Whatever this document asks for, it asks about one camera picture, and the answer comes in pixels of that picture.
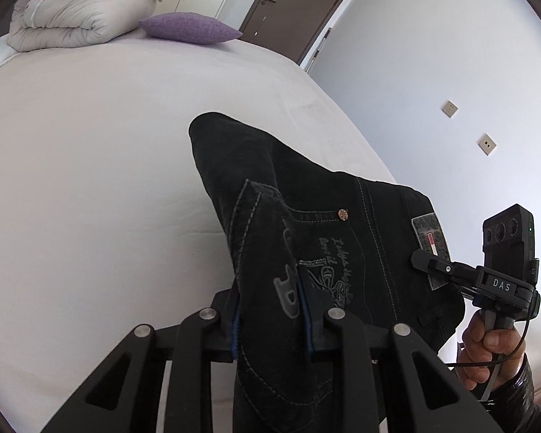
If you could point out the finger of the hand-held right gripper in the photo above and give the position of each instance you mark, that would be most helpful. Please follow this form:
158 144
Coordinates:
442 268

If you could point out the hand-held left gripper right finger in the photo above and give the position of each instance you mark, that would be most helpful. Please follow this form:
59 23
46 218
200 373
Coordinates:
304 311

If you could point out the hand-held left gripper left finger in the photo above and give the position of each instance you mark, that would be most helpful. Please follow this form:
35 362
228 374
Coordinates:
236 324

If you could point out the black denim pants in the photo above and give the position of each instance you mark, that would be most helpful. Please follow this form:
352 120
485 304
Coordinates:
297 198

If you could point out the person's right forearm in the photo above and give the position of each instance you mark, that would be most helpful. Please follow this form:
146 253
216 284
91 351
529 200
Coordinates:
514 397

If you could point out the person's right hand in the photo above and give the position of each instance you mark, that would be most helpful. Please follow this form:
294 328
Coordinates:
478 338

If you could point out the bed with white sheet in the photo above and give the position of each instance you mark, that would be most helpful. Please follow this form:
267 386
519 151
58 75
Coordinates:
94 167

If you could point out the brown door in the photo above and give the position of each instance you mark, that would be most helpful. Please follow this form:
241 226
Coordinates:
306 4

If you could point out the purple pillow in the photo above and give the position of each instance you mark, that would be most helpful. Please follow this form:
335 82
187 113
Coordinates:
189 27

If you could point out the folded beige duvet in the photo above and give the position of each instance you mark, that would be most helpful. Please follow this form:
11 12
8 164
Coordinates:
72 13

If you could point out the beige wall socket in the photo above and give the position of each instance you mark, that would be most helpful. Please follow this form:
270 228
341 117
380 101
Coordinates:
486 144
449 108

